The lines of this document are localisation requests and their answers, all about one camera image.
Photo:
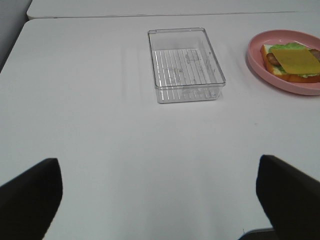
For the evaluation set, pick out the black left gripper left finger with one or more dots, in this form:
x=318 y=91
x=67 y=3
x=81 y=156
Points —
x=29 y=202

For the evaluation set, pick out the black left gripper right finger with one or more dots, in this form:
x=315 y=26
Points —
x=289 y=198

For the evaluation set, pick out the yellow cheese slice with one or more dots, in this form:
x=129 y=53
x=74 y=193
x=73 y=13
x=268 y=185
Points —
x=297 y=61

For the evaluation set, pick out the bread slice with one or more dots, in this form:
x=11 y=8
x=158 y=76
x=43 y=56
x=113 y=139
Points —
x=279 y=72

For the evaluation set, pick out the green lettuce leaf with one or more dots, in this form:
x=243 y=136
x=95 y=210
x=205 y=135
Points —
x=294 y=59

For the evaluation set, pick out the pink round plate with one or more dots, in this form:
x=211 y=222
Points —
x=281 y=36

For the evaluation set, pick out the clear left ingredient container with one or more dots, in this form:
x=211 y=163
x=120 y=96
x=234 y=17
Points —
x=184 y=66

